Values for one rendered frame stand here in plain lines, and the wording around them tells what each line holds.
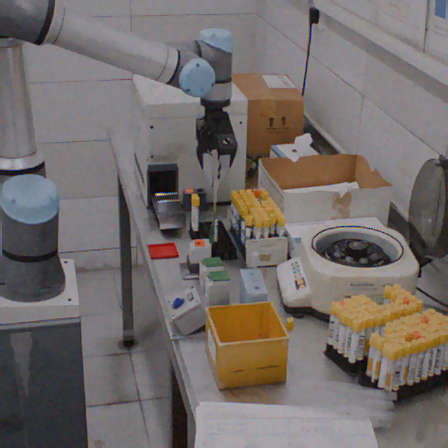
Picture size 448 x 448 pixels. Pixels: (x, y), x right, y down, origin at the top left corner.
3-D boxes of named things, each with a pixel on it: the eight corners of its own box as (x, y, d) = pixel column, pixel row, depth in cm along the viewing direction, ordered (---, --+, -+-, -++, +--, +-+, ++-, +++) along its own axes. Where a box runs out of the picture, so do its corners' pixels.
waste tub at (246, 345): (203, 350, 162) (204, 306, 158) (269, 343, 165) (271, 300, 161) (217, 391, 150) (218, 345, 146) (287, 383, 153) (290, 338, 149)
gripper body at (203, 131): (225, 140, 198) (226, 91, 193) (233, 152, 191) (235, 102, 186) (194, 141, 197) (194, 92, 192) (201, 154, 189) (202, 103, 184)
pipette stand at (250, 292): (232, 310, 176) (233, 269, 172) (264, 309, 177) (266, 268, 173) (239, 336, 167) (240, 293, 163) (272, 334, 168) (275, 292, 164)
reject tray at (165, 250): (147, 247, 202) (147, 244, 202) (174, 245, 204) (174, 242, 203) (151, 259, 196) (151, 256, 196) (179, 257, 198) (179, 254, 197)
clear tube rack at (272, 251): (226, 231, 212) (227, 205, 209) (264, 228, 214) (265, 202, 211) (246, 268, 194) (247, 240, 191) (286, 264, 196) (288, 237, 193)
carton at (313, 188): (254, 208, 225) (256, 156, 218) (353, 201, 231) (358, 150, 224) (279, 249, 203) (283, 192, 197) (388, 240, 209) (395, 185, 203)
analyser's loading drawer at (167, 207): (149, 197, 225) (148, 179, 223) (172, 195, 227) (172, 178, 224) (160, 229, 207) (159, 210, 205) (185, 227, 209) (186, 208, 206)
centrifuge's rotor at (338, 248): (314, 256, 188) (316, 228, 185) (380, 256, 189) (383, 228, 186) (325, 290, 174) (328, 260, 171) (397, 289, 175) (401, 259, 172)
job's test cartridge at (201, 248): (188, 263, 192) (188, 239, 189) (208, 262, 193) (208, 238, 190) (191, 272, 188) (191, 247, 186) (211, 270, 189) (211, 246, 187)
